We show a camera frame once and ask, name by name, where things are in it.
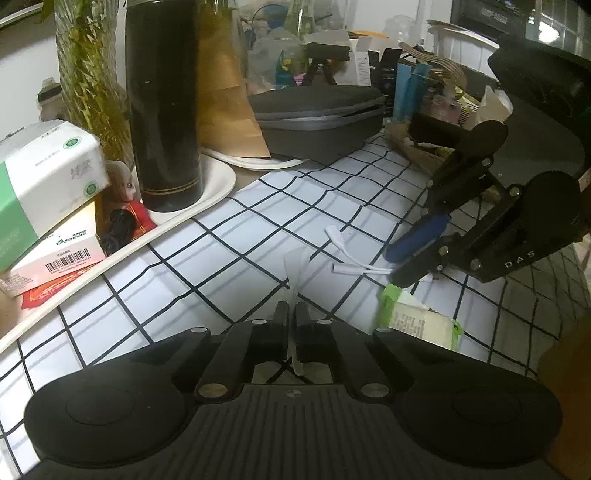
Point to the small black object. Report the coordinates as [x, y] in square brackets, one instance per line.
[119, 228]

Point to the small doll figurine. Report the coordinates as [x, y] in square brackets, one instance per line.
[122, 182]

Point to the white black-checked tablecloth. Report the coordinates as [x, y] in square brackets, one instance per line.
[277, 217]

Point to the white carton box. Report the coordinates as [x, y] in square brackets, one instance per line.
[362, 60]

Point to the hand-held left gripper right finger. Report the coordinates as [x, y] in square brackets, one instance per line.
[304, 332]

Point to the small black tripod camera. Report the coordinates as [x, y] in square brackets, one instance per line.
[325, 50]

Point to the blue box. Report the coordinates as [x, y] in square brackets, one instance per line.
[421, 90]
[404, 92]

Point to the tall black thermos bottle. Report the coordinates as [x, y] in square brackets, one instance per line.
[161, 115]

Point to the white and green tissue box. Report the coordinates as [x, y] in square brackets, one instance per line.
[46, 184]

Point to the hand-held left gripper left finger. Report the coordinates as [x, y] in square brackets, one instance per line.
[281, 332]

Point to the pink and white box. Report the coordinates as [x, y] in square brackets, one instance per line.
[69, 258]

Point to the glass vase with green stems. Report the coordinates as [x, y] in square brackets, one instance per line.
[87, 83]

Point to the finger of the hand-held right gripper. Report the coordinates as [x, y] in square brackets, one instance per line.
[422, 235]
[415, 267]

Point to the grey zippered case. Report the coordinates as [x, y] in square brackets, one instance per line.
[318, 120]

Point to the crumpled clear plastic bag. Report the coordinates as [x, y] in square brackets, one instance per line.
[270, 55]

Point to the brown paper bag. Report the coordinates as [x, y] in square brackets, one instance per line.
[226, 115]

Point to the brown wooden furniture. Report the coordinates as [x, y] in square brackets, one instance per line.
[568, 392]

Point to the green and white packet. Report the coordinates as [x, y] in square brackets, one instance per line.
[415, 321]

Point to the white plastic tray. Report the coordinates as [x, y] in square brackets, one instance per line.
[217, 184]

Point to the red packet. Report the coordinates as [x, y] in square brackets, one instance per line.
[41, 295]

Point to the dark slim package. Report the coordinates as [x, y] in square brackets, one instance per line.
[388, 78]

